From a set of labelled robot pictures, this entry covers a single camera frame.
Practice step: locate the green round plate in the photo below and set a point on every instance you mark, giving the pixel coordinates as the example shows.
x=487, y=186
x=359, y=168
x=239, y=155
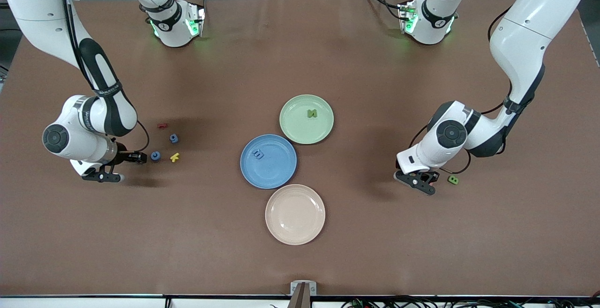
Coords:
x=295, y=120

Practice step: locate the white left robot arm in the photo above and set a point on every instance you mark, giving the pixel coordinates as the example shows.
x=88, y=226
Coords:
x=525, y=31

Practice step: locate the brown table cover sheet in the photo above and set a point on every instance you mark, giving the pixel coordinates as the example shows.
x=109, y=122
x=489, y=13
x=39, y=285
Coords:
x=93, y=233

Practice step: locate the blue foam letter m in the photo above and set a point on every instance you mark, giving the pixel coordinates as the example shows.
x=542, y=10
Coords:
x=258, y=154

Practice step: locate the blue foam letter c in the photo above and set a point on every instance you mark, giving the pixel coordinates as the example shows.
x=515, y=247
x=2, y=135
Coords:
x=152, y=156

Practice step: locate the blue foam letter g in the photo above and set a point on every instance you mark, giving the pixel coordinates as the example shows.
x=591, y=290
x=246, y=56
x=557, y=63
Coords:
x=176, y=139

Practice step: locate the beige round plate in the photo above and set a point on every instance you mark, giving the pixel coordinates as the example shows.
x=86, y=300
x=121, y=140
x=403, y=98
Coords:
x=295, y=214

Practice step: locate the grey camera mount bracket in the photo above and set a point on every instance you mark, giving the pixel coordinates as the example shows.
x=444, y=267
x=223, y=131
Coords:
x=303, y=298

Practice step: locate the green foam letter B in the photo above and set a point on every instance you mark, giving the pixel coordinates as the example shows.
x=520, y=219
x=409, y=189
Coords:
x=453, y=180

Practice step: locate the blue round plate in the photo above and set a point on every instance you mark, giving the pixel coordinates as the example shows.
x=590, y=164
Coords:
x=272, y=172

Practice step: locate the green foam letter N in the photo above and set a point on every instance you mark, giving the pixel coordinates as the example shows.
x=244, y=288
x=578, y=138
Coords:
x=312, y=113

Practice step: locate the white table edge rail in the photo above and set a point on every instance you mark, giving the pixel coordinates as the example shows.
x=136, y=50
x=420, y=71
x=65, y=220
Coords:
x=93, y=303

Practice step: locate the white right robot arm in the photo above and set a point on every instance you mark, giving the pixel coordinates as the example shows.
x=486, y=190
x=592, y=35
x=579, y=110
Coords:
x=37, y=8

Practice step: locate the yellow foam letter k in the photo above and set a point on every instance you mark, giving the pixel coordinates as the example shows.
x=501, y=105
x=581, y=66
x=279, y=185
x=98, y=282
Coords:
x=174, y=158

